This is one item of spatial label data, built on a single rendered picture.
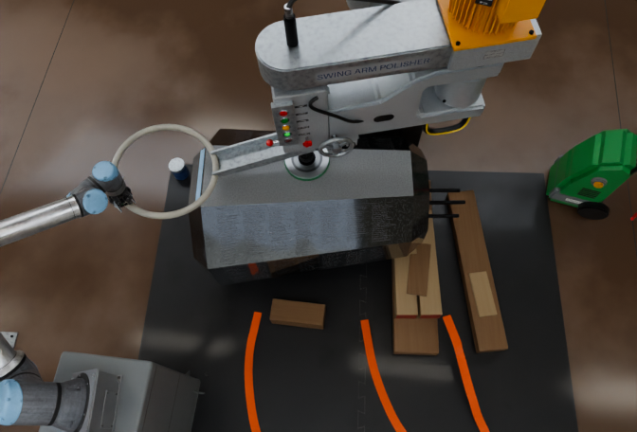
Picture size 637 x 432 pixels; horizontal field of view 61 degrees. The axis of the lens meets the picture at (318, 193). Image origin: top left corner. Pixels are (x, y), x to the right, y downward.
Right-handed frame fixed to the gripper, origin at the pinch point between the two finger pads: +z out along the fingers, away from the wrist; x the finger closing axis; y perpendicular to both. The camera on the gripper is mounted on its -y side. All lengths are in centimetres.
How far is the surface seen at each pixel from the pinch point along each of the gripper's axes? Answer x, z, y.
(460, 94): 124, -60, 71
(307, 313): 45, 69, 84
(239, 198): 43, 4, 29
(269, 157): 61, -18, 30
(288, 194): 62, 1, 43
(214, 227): 26.7, 13.1, 30.7
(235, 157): 52, -8, 16
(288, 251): 48, 19, 61
